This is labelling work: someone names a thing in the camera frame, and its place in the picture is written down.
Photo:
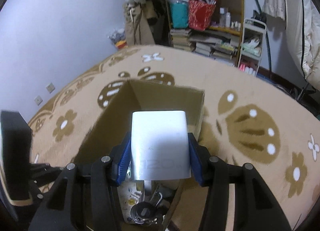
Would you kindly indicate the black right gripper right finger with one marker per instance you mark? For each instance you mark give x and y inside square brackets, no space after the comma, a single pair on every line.
[255,206]

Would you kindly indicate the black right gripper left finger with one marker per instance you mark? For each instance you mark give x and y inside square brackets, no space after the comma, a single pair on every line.
[63,206]

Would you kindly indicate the black key bunch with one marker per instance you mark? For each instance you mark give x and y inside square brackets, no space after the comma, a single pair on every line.
[148,210]

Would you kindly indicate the brown cardboard box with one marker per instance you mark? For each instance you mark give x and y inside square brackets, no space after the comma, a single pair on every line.
[122,99]

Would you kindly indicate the white power adapter block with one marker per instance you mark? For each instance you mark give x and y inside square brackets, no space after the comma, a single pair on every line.
[159,146]

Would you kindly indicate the bag of plush toys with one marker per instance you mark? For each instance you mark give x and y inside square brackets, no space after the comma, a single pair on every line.
[118,39]

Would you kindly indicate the white metal trolley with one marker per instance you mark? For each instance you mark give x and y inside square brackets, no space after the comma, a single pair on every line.
[251,47]

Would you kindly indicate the beige hanging coat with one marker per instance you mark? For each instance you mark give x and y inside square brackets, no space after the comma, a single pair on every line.
[137,29]

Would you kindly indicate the stack of books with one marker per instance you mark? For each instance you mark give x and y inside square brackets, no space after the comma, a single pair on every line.
[180,39]

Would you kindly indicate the wooden bookshelf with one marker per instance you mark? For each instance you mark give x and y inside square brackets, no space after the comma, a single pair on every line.
[212,28]

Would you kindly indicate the red patterned gift bag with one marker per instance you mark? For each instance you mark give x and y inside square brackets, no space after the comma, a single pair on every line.
[200,13]

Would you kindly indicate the teal storage bag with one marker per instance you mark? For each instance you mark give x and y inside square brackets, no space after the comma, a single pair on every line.
[179,13]

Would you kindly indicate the wall socket lower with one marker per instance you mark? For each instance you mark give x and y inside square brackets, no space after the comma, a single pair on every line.
[38,100]

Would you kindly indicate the wall socket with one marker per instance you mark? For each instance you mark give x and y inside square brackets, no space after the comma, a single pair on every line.
[50,87]
[38,100]

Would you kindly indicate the wall socket upper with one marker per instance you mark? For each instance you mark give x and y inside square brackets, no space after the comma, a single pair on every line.
[50,87]

